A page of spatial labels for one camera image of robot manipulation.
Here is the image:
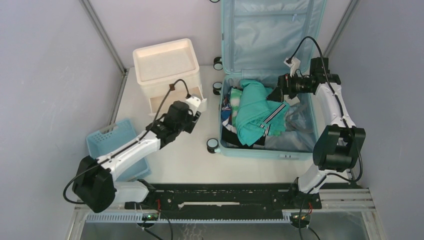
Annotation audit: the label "dark blue patterned clothing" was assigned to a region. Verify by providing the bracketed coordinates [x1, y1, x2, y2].
[220, 93, 237, 134]

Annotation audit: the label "teal folded garment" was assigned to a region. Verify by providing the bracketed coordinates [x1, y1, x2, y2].
[234, 79, 290, 146]

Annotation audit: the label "light blue hard-shell suitcase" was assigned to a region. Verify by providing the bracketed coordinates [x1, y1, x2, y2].
[215, 0, 326, 161]

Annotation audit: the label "aluminium frame rails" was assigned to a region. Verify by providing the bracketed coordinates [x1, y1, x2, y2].
[82, 183, 385, 240]

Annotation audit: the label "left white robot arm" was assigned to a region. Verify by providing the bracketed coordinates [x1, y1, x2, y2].
[68, 96, 202, 213]

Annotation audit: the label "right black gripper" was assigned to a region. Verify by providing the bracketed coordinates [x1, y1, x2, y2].
[266, 69, 313, 103]

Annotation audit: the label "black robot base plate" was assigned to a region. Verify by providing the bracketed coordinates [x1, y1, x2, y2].
[124, 183, 322, 221]

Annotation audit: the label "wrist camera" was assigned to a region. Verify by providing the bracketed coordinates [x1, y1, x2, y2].
[184, 95, 202, 115]
[284, 56, 301, 77]

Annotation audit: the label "white three-drawer storage cabinet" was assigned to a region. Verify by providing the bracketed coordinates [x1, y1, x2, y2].
[132, 38, 207, 118]

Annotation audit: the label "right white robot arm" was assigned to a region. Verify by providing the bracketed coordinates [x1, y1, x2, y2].
[268, 56, 366, 208]

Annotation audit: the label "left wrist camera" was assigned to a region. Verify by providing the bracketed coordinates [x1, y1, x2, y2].
[184, 95, 202, 115]

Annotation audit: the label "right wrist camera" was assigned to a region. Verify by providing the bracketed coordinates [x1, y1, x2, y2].
[284, 56, 301, 77]

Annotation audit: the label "green white patterned cloth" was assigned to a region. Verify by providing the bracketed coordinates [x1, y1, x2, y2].
[229, 87, 243, 127]

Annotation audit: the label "light blue perforated plastic basket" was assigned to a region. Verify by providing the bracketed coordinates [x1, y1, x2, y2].
[86, 118, 152, 182]

